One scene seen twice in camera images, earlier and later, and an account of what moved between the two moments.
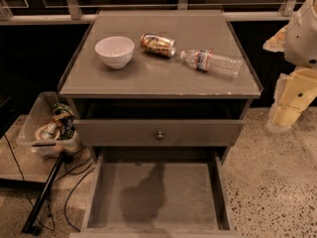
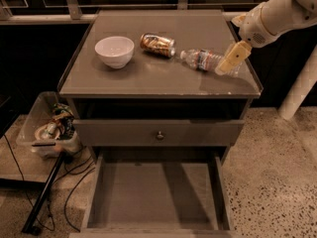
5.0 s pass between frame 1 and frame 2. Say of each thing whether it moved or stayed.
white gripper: moved
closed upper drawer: stayed
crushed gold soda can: stayed
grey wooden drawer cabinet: stayed
